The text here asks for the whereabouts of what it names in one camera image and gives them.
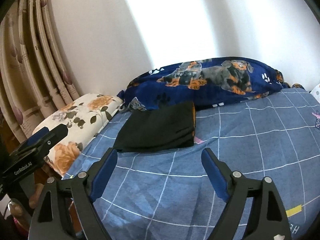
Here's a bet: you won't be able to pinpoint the black pants with orange lining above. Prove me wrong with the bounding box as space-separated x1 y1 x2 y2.
113 101 196 153

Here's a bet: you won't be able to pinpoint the blue checked bed sheet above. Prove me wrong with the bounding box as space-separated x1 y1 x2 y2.
62 87 320 240

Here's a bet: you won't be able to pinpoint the white pastel print cloth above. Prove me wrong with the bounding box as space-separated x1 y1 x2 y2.
310 83 320 98

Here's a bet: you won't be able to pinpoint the navy dog print blanket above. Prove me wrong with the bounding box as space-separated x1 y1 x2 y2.
117 56 302 111

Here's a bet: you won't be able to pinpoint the beige patterned curtain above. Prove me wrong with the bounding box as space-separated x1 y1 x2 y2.
1 0 79 142

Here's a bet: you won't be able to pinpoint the white floral pillow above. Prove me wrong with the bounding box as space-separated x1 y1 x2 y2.
33 93 123 177

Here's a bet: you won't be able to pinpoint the left hand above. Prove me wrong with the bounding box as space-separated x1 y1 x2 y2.
8 183 44 216

